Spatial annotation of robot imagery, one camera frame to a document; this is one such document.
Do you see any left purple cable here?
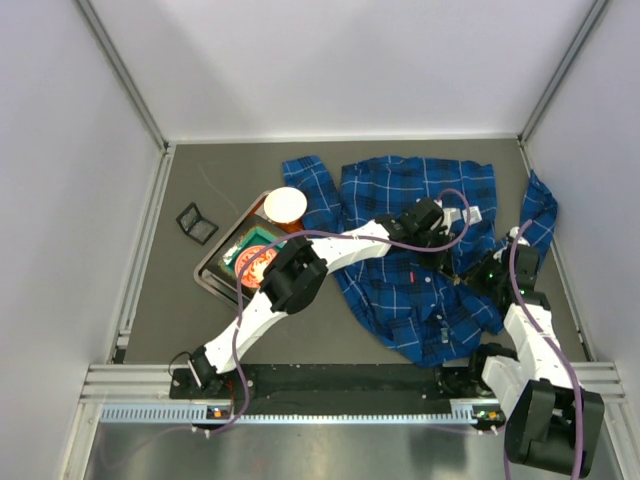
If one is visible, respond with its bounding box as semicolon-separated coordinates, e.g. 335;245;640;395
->
192;188;471;436

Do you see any blue plaid shirt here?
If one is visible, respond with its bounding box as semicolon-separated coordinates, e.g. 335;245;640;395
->
281;155;559;370

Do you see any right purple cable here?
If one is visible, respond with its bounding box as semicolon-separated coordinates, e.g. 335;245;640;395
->
502;219;586;480

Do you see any purple cable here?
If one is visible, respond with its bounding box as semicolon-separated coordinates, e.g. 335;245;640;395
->
192;188;471;436
502;219;586;480

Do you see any green square dish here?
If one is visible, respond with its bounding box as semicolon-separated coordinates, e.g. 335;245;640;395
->
218;225;285;281

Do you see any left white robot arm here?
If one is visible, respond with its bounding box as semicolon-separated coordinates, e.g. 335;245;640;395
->
188;197;455;390

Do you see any red patterned round plate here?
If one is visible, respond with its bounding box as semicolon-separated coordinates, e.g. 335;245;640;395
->
234;245;277;289

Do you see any orange cup white lid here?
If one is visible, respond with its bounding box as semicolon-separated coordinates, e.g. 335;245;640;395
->
263;187;308;233

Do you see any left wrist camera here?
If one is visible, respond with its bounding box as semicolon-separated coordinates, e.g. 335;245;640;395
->
443;206;481;227

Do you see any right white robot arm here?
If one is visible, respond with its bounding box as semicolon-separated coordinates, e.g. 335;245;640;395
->
469;242;605;479

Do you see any small black open case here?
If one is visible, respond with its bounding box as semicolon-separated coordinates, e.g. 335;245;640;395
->
176;202;219;245

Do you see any grey slotted cable duct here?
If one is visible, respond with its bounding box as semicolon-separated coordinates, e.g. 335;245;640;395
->
100;403;498;426

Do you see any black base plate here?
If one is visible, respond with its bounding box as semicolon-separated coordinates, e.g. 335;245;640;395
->
169;364;494;400

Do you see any metal tray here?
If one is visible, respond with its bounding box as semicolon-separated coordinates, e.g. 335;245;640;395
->
194;191;304;306

